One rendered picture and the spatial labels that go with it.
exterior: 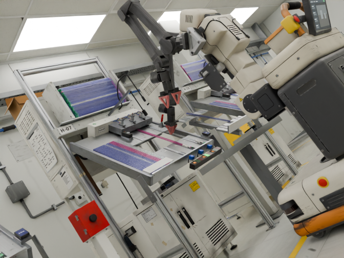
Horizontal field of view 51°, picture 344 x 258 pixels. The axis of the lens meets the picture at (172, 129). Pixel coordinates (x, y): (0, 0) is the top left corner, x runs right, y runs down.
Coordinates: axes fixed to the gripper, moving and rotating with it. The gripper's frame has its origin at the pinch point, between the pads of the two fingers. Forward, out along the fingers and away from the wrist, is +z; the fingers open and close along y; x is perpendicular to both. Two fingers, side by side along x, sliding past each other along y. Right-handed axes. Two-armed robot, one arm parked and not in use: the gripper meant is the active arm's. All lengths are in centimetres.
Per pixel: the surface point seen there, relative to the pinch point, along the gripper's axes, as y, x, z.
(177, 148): 16.2, 17.5, 3.0
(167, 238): 47, 31, 51
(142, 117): 1.3, -27.3, -8.2
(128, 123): 15.8, -27.7, -7.4
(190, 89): -93, -47, -12
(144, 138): 19.1, -10.1, 0.4
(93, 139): 44, -35, -1
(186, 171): -183, -118, 130
